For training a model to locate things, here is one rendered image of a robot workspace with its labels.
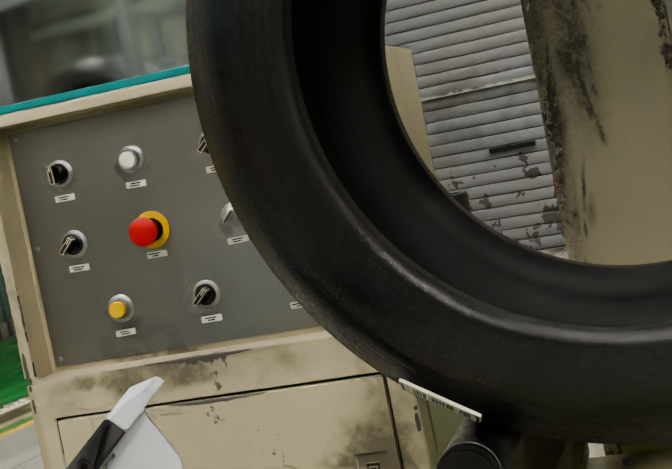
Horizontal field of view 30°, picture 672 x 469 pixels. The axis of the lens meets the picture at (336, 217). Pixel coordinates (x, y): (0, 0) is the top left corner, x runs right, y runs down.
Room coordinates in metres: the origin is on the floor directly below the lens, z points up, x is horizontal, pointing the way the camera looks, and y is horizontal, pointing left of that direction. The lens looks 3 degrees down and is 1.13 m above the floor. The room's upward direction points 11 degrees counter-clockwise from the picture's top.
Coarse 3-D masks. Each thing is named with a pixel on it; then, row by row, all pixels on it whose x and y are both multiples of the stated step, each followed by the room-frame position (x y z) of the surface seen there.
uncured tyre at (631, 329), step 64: (192, 0) 0.89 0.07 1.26; (256, 0) 0.85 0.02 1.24; (320, 0) 1.12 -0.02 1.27; (384, 0) 1.14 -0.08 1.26; (192, 64) 0.90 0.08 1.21; (256, 64) 0.85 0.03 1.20; (320, 64) 1.12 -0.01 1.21; (384, 64) 1.14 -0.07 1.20; (256, 128) 0.85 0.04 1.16; (320, 128) 1.11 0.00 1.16; (384, 128) 1.12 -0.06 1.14; (256, 192) 0.86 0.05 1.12; (320, 192) 0.84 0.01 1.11; (384, 192) 1.12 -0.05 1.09; (448, 192) 1.14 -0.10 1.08; (320, 256) 0.85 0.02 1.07; (384, 256) 0.83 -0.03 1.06; (448, 256) 1.11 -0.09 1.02; (512, 256) 1.10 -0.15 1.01; (320, 320) 0.89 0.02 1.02; (384, 320) 0.84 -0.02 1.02; (448, 320) 0.82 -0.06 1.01; (512, 320) 0.81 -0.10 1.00; (576, 320) 1.08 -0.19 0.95; (640, 320) 1.06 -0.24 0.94; (448, 384) 0.84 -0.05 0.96; (512, 384) 0.82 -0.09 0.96; (576, 384) 0.81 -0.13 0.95; (640, 384) 0.80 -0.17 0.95
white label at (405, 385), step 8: (400, 384) 0.85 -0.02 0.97; (408, 384) 0.83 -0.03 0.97; (416, 392) 0.85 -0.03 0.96; (424, 392) 0.83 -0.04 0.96; (432, 392) 0.83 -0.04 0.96; (432, 400) 0.85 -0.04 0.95; (440, 400) 0.83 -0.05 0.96; (448, 400) 0.83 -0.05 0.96; (448, 408) 0.86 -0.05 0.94; (456, 408) 0.83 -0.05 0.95; (464, 408) 0.83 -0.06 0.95; (464, 416) 0.86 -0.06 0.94; (472, 416) 0.84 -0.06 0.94; (480, 416) 0.82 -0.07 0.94
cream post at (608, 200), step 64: (576, 0) 1.16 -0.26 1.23; (640, 0) 1.15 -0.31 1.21; (576, 64) 1.17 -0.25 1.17; (640, 64) 1.15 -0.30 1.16; (576, 128) 1.17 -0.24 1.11; (640, 128) 1.15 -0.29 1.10; (576, 192) 1.17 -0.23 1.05; (640, 192) 1.16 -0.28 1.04; (576, 256) 1.17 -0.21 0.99; (640, 256) 1.16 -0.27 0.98; (640, 448) 1.17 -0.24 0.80
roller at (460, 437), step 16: (464, 432) 0.87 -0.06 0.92; (480, 432) 0.87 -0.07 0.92; (496, 432) 0.88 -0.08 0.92; (512, 432) 0.91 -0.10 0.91; (448, 448) 0.85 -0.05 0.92; (464, 448) 0.84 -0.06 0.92; (480, 448) 0.83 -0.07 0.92; (496, 448) 0.85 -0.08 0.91; (512, 448) 0.89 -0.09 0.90; (448, 464) 0.84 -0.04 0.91; (464, 464) 0.83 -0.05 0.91; (480, 464) 0.83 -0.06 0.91; (496, 464) 0.83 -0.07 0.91
